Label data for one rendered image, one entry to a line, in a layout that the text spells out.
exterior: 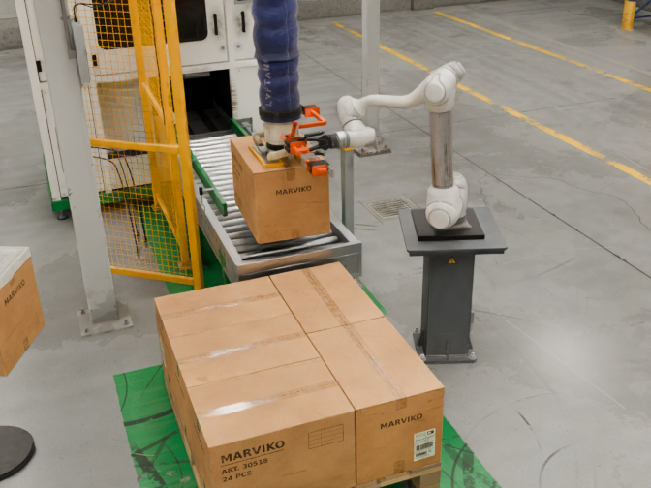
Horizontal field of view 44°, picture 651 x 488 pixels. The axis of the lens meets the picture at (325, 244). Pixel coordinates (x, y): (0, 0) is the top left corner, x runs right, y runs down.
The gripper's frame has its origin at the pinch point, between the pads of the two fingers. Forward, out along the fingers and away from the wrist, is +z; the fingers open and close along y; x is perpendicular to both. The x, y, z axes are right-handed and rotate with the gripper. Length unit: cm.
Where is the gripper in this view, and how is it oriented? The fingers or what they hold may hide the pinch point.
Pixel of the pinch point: (297, 146)
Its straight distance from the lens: 406.4
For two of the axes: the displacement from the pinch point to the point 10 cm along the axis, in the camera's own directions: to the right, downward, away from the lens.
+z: -9.4, 1.8, -3.0
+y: 0.2, 8.9, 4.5
